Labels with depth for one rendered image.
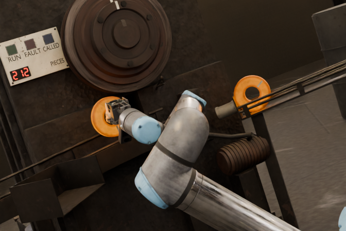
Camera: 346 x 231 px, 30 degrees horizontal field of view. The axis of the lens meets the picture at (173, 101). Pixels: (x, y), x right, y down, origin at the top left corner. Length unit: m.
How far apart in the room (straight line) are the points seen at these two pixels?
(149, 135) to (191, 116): 0.49
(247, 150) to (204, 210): 1.06
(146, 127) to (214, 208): 0.56
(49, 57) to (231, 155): 0.87
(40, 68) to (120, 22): 0.39
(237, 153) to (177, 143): 1.09
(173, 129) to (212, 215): 0.25
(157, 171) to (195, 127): 0.15
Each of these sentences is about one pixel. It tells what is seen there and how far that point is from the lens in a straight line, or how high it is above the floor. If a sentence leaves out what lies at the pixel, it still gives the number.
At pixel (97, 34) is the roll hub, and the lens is 2.61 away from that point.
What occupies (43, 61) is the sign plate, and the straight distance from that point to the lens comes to 2.76.
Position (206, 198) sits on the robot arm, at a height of 0.61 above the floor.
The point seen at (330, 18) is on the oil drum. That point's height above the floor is 0.81.
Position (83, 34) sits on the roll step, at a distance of 2.65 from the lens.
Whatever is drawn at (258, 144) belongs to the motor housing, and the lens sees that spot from 2.79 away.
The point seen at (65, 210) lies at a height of 0.59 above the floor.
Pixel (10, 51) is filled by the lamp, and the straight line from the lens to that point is 2.74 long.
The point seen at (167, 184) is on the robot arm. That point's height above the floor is 0.68.
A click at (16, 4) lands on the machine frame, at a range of 2.80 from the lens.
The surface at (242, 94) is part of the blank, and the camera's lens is 2.80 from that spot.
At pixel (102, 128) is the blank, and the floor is 0.79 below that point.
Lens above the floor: 1.03
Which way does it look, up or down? 5 degrees down
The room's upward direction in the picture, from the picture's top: 18 degrees counter-clockwise
